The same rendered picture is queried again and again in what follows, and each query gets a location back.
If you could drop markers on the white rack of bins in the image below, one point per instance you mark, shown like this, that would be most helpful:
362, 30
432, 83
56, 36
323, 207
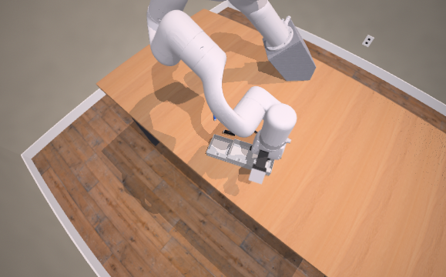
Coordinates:
235, 152

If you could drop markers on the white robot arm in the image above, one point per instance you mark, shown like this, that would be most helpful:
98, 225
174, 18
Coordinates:
177, 37

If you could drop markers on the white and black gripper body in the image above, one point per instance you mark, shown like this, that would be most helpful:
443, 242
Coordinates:
273, 154

